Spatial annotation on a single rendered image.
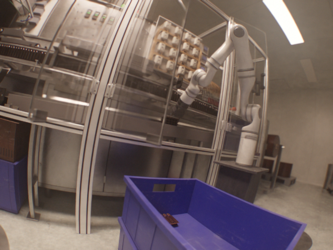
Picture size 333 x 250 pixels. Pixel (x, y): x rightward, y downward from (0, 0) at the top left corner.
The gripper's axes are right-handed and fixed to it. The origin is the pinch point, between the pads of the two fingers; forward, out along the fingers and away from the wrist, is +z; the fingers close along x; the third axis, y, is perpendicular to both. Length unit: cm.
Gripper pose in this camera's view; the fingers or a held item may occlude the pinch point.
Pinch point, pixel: (169, 118)
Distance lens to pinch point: 103.2
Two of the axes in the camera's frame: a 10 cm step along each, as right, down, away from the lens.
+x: 8.5, 1.6, 5.0
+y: 2.4, 7.3, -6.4
